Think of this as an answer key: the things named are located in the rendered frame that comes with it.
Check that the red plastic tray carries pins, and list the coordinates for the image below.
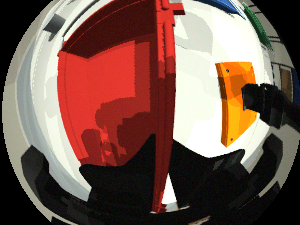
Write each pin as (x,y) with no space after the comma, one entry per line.
(116,84)

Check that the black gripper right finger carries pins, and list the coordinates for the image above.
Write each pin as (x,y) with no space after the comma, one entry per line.
(188,170)

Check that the blue plastic tray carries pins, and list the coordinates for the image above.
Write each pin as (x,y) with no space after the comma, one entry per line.
(223,5)

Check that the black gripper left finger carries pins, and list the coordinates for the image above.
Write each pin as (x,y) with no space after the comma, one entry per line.
(136,176)

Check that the grey cylinder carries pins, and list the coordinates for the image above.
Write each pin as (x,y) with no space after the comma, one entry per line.
(53,23)

